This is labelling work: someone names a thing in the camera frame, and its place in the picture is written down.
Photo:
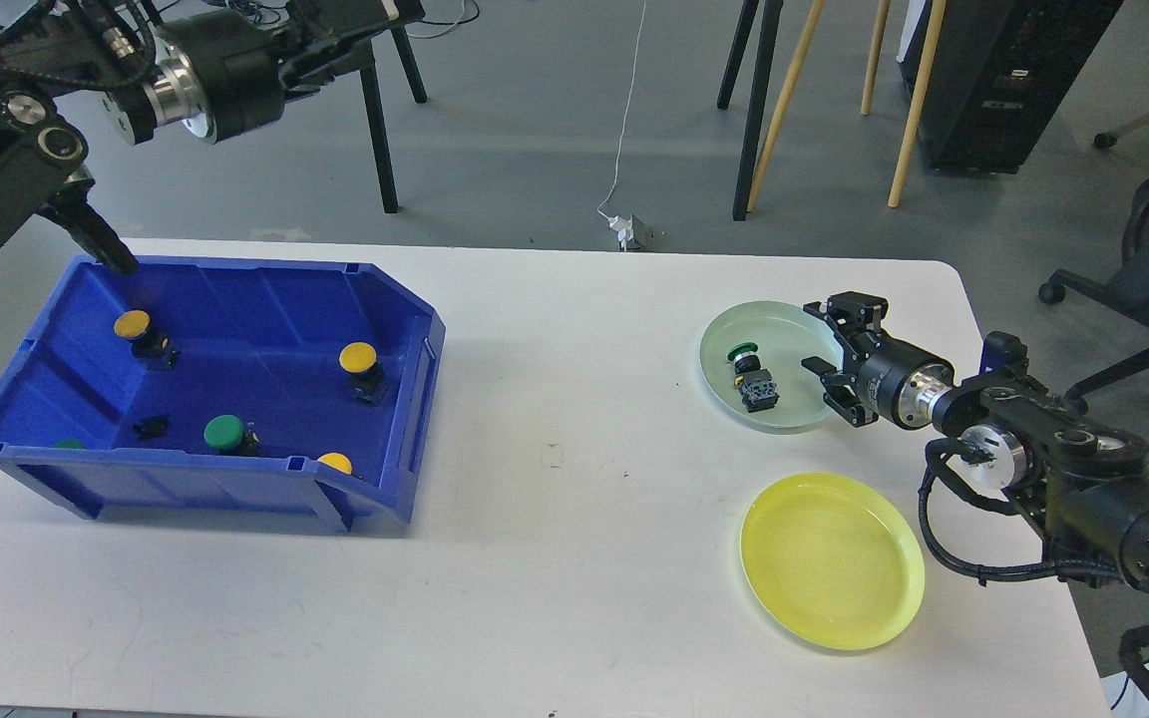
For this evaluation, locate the yellow plate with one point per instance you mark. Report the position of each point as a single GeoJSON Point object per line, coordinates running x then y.
{"type": "Point", "coordinates": [832, 561]}

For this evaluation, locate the yellow push button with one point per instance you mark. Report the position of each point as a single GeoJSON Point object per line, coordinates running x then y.
{"type": "Point", "coordinates": [149, 343]}
{"type": "Point", "coordinates": [365, 374]}

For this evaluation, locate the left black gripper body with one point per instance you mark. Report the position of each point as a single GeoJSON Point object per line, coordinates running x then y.
{"type": "Point", "coordinates": [221, 76]}

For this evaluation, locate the blue plastic storage bin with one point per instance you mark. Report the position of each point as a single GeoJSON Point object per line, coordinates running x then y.
{"type": "Point", "coordinates": [257, 338]}

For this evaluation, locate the yellow push button front edge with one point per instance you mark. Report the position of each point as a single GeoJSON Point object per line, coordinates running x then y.
{"type": "Point", "coordinates": [341, 463]}

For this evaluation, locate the black tripod leg centre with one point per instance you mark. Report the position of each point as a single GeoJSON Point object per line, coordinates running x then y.
{"type": "Point", "coordinates": [768, 14]}

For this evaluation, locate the green push button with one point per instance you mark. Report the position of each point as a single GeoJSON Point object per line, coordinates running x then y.
{"type": "Point", "coordinates": [229, 435]}
{"type": "Point", "coordinates": [757, 390]}

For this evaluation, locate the small black button part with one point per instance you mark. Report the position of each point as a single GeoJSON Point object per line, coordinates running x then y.
{"type": "Point", "coordinates": [152, 428]}

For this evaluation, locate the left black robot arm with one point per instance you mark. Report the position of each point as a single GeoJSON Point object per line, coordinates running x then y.
{"type": "Point", "coordinates": [57, 48]}

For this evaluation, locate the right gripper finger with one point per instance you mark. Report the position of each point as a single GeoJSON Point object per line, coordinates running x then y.
{"type": "Point", "coordinates": [821, 367]}
{"type": "Point", "coordinates": [823, 312]}

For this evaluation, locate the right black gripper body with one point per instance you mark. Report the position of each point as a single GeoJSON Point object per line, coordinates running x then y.
{"type": "Point", "coordinates": [880, 376]}

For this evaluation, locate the light green plate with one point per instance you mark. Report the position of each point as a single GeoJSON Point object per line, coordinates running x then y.
{"type": "Point", "coordinates": [785, 335]}

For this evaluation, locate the green push button front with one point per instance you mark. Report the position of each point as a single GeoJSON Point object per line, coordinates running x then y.
{"type": "Point", "coordinates": [229, 435]}

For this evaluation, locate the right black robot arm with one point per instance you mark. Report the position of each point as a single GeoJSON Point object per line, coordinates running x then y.
{"type": "Point", "coordinates": [1005, 446]}

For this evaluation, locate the black computer tower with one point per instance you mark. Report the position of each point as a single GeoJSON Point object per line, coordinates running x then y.
{"type": "Point", "coordinates": [1001, 70]}

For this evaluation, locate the wooden easel legs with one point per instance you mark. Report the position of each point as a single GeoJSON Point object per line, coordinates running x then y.
{"type": "Point", "coordinates": [842, 82]}

